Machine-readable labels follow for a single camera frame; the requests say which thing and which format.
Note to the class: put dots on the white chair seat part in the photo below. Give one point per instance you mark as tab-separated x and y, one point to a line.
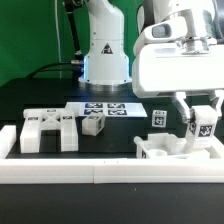
165	146

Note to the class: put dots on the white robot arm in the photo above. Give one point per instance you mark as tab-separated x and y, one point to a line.
97	29

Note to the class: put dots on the white tagged cube near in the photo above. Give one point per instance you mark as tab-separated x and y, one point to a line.
159	118

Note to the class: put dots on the white marker sheet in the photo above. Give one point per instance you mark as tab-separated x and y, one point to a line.
108	109

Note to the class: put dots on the white chair back part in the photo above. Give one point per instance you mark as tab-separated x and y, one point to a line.
48	119

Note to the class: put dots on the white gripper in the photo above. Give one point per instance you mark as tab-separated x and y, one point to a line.
170	57

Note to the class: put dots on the white U-shaped fence frame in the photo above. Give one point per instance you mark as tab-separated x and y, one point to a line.
96	171

